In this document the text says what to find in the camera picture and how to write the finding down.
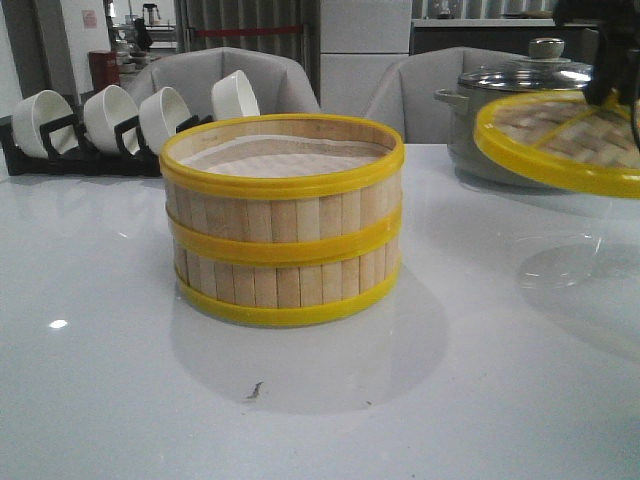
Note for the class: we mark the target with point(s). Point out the grey chair right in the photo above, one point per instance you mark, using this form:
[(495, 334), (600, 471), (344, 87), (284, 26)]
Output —
[(404, 97)]

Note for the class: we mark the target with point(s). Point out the grey electric cooking pot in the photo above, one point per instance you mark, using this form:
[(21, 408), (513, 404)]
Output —
[(465, 102)]

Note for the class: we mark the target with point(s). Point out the red cylinder bin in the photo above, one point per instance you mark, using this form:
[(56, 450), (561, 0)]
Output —
[(103, 68)]

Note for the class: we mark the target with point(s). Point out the grey chair left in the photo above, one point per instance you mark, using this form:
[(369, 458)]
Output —
[(280, 84)]

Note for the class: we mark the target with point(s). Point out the white bowl far left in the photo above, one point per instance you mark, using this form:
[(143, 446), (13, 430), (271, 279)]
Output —
[(30, 114)]

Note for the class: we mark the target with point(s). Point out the black bowl rack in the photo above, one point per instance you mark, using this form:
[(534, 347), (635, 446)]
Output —
[(133, 156)]

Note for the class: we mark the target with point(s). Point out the glass pot lid with knob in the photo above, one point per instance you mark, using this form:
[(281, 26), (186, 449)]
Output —
[(544, 68)]

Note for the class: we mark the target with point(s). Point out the white cabinet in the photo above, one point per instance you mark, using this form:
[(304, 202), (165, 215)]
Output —
[(359, 40)]

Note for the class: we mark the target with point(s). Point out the bamboo steamer basket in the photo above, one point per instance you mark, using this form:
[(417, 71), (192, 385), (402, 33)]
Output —
[(279, 222), (287, 296)]

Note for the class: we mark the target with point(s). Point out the grey chair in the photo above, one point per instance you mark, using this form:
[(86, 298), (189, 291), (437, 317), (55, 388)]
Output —
[(280, 84), (404, 97)]

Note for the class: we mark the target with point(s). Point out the white bowl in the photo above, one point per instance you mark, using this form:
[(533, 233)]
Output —
[(233, 97), (30, 114), (160, 114), (103, 111)]

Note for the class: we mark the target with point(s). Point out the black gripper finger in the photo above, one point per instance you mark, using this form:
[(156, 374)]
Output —
[(605, 52)]

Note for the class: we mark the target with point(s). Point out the white bowl right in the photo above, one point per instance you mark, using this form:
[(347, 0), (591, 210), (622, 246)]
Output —
[(233, 97)]

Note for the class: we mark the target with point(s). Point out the bamboo steamer lid yellow rim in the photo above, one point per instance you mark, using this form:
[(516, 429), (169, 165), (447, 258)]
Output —
[(558, 139)]

